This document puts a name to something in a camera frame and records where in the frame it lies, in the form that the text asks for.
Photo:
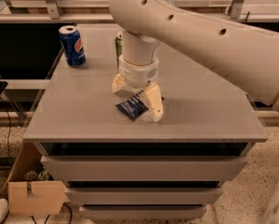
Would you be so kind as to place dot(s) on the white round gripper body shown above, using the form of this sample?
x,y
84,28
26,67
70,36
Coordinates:
x,y
138,73

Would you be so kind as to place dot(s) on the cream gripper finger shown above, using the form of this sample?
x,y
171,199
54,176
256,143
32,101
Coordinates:
x,y
118,83
152,95

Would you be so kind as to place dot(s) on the blue rxbar blueberry wrapper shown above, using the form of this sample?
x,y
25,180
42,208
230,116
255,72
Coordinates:
x,y
134,107

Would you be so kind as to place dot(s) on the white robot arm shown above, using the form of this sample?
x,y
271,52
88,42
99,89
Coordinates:
x,y
246,56

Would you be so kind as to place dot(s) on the green soda can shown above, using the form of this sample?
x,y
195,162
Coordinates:
x,y
118,43

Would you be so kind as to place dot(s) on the blue pepsi can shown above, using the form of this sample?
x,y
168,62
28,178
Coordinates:
x,y
72,45

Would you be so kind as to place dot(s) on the grey drawer cabinet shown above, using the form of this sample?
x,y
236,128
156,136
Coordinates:
x,y
116,167

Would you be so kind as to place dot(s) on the cardboard box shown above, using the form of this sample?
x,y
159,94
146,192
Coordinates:
x,y
27,195

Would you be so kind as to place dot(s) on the metal frame rail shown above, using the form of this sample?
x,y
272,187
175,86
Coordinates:
x,y
35,11

